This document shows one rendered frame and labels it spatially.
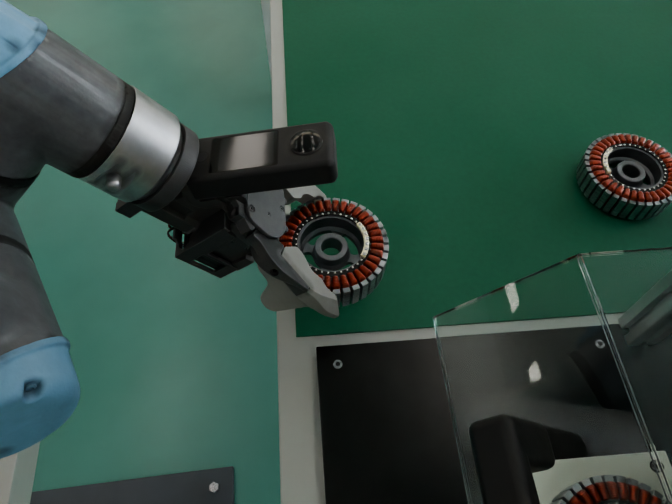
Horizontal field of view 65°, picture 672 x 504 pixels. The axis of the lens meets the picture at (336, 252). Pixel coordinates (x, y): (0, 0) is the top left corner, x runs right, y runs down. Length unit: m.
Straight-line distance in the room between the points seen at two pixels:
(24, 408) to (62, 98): 0.18
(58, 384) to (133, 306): 1.19
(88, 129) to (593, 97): 0.67
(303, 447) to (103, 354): 1.00
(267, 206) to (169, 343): 1.00
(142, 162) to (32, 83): 0.08
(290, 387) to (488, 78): 0.52
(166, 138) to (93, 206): 1.35
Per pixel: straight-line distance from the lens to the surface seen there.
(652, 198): 0.70
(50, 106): 0.36
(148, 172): 0.39
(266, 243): 0.43
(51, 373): 0.31
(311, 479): 0.52
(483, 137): 0.74
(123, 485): 1.34
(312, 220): 0.53
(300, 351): 0.55
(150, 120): 0.39
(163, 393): 1.38
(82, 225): 1.70
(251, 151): 0.41
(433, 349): 0.54
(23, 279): 0.35
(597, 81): 0.87
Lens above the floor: 1.26
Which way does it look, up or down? 58 degrees down
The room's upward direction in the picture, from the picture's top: straight up
